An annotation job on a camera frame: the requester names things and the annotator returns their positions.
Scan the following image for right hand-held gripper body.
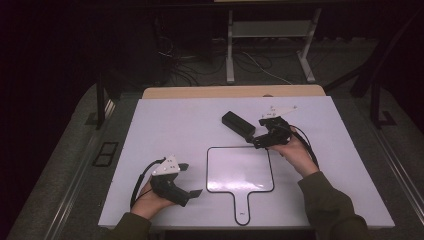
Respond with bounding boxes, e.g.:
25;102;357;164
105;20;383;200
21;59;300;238
259;105;298;150

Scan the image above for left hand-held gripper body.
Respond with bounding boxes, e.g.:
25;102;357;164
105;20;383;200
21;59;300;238
149;154;192;208

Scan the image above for black whiteboard eraser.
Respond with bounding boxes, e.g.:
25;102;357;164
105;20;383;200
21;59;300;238
221;110;257;144

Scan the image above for small whiteboard with handle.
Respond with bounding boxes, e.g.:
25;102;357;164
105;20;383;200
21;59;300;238
205;145;275;227

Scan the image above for person's left hand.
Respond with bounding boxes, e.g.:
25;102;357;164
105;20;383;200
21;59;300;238
129;181;177;221

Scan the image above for person's right hand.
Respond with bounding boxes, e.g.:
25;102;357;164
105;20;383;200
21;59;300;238
267;125;320;179

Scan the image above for white metal stand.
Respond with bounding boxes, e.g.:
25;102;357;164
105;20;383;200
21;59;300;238
225;8;323;84

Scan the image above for black metal stand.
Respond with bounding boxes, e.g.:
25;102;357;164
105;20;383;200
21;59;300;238
369;81;398;130
94;71;117;131

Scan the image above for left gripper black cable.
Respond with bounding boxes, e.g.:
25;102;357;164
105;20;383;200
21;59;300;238
129;157;167;209

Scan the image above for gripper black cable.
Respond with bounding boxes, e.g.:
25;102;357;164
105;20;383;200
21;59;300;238
129;157;167;209
289;124;321;170

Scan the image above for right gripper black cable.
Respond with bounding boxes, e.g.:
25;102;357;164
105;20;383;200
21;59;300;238
289;124;321;170

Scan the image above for white floor cable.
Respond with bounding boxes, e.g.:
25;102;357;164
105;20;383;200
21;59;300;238
238;49;295;86

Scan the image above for tangle of black floor cables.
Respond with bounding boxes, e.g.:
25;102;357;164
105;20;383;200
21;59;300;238
154;34;228;87

